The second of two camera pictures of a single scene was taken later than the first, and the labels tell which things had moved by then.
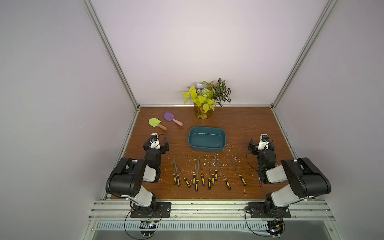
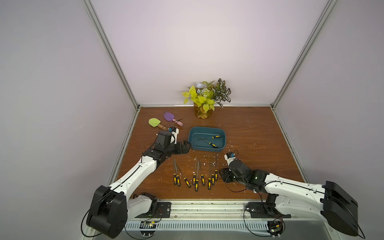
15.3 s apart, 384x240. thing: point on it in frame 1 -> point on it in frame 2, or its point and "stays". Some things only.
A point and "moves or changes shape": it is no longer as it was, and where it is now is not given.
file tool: (174, 175) stays
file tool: (177, 176) stays
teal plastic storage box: (207, 139) stays
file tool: (244, 182) moves or changes shape
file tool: (196, 187) stays
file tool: (228, 186) -> (210, 143)
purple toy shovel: (170, 117) stays
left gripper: (162, 150) -> (185, 149)
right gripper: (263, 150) -> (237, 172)
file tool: (209, 182) stays
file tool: (212, 178) stays
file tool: (216, 173) stays
